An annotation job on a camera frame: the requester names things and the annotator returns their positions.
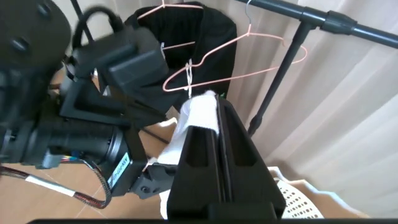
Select beige curtain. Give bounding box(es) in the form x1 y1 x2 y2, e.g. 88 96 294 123
52 0 398 218

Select white garment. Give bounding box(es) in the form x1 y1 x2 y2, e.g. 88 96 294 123
146 90 220 219

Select black cable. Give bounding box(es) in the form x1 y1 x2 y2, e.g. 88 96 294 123
72 5 126 47

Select white laundry basket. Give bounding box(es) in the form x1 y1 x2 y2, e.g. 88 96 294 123
267 166 326 219

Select black shorts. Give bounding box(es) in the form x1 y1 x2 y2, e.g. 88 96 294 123
124 1 238 113

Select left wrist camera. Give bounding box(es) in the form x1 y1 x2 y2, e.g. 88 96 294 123
58 26 170 127

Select pink clothes hanger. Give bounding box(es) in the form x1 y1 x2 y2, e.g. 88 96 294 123
136 0 205 50
162 0 308 93

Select black clothes rack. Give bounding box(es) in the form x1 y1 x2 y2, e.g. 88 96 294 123
70 0 398 138

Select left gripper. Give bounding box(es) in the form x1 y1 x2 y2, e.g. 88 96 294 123
21 120 178 200

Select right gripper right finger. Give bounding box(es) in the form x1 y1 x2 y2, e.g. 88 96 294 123
215 95 286 219

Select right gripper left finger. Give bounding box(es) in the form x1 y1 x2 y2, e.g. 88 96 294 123
167 125 224 219

